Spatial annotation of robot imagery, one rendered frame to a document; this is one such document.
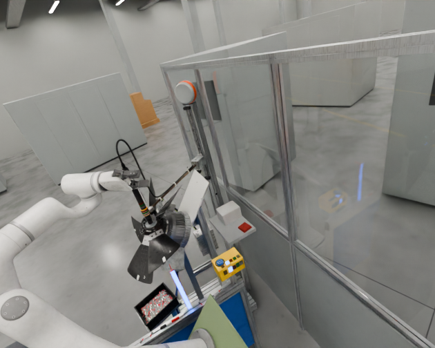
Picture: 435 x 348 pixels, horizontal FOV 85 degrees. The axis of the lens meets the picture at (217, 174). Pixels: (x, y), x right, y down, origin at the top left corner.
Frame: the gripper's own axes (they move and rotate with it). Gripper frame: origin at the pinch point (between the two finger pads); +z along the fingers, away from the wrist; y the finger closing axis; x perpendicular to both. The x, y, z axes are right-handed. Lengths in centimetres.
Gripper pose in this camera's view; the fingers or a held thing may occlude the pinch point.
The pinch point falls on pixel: (141, 179)
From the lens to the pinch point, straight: 97.9
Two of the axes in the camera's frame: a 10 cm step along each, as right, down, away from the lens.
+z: 9.9, -0.7, -1.1
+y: -1.3, -4.5, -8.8
